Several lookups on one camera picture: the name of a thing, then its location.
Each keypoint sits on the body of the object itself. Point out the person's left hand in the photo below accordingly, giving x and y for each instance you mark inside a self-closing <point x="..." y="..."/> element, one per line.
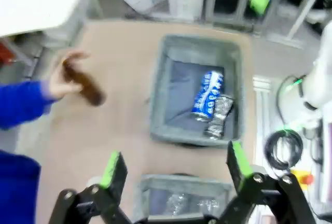
<point x="58" y="85"/>

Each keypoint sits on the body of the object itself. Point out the brown glass bottle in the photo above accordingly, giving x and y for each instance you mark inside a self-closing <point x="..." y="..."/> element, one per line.
<point x="88" y="89"/>

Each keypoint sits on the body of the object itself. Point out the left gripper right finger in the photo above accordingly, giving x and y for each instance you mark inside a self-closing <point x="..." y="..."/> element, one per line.
<point x="246" y="182"/>

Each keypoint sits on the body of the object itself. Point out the large white table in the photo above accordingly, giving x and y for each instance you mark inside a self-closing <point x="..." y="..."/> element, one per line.
<point x="39" y="1"/>

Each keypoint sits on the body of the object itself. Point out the clear plastic packaging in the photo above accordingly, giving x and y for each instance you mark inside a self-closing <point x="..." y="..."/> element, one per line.
<point x="192" y="203"/>

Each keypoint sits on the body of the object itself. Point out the yellow red emergency stop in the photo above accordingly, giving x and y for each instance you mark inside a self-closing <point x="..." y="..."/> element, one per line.
<point x="304" y="178"/>

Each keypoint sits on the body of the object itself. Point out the grey fabric plastic basket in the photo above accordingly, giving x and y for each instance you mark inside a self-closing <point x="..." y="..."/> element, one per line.
<point x="145" y="195"/>

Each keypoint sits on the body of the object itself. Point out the blue drink can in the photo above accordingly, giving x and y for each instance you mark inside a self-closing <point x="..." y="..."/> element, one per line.
<point x="207" y="94"/>

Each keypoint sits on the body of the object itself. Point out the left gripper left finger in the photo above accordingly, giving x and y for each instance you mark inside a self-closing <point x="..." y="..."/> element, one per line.
<point x="114" y="180"/>

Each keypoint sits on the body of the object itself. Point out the crushed silver can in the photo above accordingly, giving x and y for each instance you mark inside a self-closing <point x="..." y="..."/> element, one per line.
<point x="220" y="117"/>

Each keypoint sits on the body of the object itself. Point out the person in blue hoodie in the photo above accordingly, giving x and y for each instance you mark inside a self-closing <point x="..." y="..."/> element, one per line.
<point x="15" y="190"/>

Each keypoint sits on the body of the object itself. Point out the grey fabric can basket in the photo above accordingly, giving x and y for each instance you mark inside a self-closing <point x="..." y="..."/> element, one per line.
<point x="160" y="91"/>

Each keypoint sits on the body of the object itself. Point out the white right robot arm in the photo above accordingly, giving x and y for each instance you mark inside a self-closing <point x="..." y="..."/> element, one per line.
<point x="321" y="73"/>

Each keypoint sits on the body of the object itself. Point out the orange garment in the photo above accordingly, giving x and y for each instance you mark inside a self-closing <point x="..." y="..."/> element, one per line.
<point x="5" y="54"/>

